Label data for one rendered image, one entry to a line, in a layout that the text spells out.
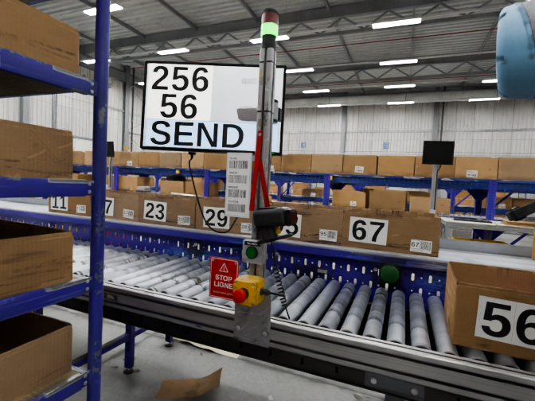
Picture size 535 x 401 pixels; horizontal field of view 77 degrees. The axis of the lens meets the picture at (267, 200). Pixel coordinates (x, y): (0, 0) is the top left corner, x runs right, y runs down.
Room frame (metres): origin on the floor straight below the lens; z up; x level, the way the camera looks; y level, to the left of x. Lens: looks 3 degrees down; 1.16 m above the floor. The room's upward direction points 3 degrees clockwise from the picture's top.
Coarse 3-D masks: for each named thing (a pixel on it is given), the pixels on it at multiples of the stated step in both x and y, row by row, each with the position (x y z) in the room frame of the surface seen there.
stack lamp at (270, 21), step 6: (270, 12) 0.99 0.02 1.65; (264, 18) 1.00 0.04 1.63; (270, 18) 0.99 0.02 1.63; (276, 18) 1.00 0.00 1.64; (264, 24) 1.00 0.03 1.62; (270, 24) 0.99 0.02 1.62; (276, 24) 1.00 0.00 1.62; (264, 30) 0.99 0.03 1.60; (270, 30) 0.99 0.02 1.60; (276, 30) 1.00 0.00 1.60; (276, 36) 1.01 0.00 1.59
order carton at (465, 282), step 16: (448, 272) 1.07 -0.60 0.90; (464, 272) 1.12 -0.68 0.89; (480, 272) 1.10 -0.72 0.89; (496, 272) 1.08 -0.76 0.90; (512, 272) 1.07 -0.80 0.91; (528, 272) 1.05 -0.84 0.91; (448, 288) 1.03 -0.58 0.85; (464, 288) 0.87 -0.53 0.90; (480, 288) 0.86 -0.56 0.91; (496, 288) 0.84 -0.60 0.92; (512, 288) 1.06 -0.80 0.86; (528, 288) 1.05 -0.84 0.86; (448, 304) 1.01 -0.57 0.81; (464, 304) 0.87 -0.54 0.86; (448, 320) 0.98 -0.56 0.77; (464, 320) 0.87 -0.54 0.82; (464, 336) 0.87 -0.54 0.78; (496, 352) 0.84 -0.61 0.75; (512, 352) 0.82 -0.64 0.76; (528, 352) 0.81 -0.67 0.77
